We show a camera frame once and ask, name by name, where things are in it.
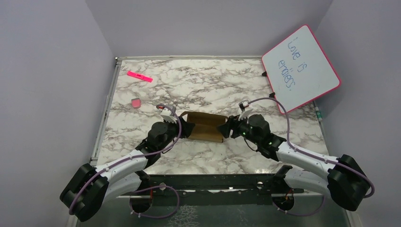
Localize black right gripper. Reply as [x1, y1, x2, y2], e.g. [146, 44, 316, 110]
[216, 112, 261, 146]

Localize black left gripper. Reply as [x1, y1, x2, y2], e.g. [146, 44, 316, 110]
[158, 116, 195, 151]

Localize brown cardboard box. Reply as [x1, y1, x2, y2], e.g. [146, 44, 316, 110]
[180, 111, 227, 143]

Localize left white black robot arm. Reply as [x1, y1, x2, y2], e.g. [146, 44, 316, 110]
[60, 117, 195, 222]

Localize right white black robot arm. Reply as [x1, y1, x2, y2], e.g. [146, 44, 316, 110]
[217, 114, 375, 211]

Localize pink eraser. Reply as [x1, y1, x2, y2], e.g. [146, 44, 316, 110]
[131, 98, 141, 109]

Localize pink highlighter marker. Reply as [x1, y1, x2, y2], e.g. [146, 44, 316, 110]
[127, 70, 153, 83]

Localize pink framed whiteboard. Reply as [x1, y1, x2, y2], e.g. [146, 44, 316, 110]
[262, 25, 341, 114]

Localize green capped marker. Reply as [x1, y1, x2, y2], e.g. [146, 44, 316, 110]
[315, 106, 323, 122]

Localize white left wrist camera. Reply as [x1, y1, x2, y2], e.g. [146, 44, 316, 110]
[158, 105, 177, 123]

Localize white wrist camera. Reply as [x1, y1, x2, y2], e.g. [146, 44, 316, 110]
[158, 105, 177, 123]
[238, 100, 253, 121]

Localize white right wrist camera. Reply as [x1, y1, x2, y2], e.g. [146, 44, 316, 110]
[238, 100, 253, 121]

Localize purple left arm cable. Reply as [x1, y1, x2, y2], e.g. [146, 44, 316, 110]
[68, 104, 183, 219]

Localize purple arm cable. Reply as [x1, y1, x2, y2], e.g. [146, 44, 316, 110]
[68, 104, 183, 219]
[241, 97, 375, 218]

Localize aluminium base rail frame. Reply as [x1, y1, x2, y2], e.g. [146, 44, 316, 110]
[67, 55, 356, 227]

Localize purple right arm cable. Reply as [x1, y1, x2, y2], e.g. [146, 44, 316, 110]
[241, 97, 375, 218]

